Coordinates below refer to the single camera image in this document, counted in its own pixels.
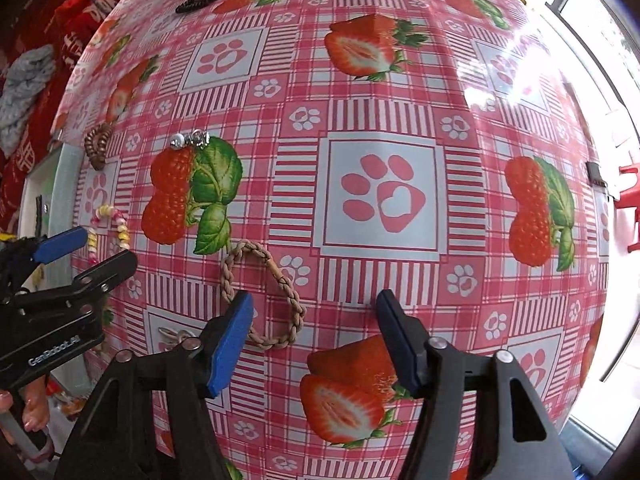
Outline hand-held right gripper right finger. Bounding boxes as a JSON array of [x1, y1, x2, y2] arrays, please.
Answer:
[[376, 289, 576, 480]]

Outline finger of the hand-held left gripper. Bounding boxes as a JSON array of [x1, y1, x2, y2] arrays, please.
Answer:
[[0, 226, 89, 281], [15, 249, 139, 307]]

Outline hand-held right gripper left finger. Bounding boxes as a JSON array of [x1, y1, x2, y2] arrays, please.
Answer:
[[52, 290, 255, 480]]

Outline white cardboard box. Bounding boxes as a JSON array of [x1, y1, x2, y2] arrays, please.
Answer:
[[20, 142, 96, 396]]

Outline brown braided bracelet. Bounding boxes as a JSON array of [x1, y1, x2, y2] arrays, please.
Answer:
[[220, 240, 307, 352]]

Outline person's left hand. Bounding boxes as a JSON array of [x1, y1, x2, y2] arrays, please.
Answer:
[[0, 382, 53, 461]]

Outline silver metal rings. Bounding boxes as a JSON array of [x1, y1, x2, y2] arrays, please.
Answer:
[[157, 326, 203, 353]]

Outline grey knitted cloth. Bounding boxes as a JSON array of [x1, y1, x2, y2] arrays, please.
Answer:
[[0, 44, 56, 158]]

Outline red printed blanket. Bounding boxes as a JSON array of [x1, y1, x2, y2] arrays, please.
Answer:
[[0, 0, 151, 241]]

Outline strawberry printed pink tablecloth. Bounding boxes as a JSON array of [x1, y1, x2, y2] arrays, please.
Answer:
[[50, 0, 615, 480]]

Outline red plastic chair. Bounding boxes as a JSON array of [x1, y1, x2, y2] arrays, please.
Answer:
[[614, 162, 640, 256]]

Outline black oval hair claw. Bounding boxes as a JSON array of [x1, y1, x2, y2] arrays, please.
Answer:
[[175, 0, 237, 15]]

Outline colourful beaded bracelet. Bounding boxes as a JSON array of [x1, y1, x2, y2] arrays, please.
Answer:
[[87, 204, 132, 267]]

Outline brown spiral hair tie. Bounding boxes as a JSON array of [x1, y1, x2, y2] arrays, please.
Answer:
[[84, 124, 115, 171]]

